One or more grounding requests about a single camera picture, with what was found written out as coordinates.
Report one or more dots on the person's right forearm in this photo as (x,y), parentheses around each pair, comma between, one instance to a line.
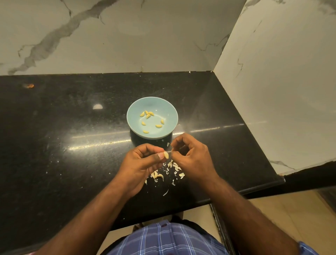
(253,220)

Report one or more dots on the blue plaid shirt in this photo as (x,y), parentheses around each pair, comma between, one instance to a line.
(168,244)

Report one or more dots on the cluster of peeled garlic cloves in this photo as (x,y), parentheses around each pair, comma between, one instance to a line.
(148,114)

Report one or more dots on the pile of garlic skins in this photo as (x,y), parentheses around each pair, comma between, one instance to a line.
(156,175)

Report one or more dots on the light blue bowl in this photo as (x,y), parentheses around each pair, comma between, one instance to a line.
(169,131)

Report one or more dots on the person's right hand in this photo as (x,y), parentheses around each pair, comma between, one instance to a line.
(197,160)

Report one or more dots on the small garlic clove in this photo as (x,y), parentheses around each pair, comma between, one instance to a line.
(166,155)

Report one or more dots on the person's left hand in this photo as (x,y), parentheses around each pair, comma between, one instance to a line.
(134,168)

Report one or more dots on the small orange scrap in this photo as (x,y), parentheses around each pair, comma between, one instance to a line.
(28,85)

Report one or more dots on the black cabinet trim strip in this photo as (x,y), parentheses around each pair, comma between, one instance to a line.
(223,234)

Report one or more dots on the person's left forearm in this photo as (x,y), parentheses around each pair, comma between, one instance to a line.
(81,228)

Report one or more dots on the person's left foot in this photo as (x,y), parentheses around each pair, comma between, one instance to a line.
(138,227)

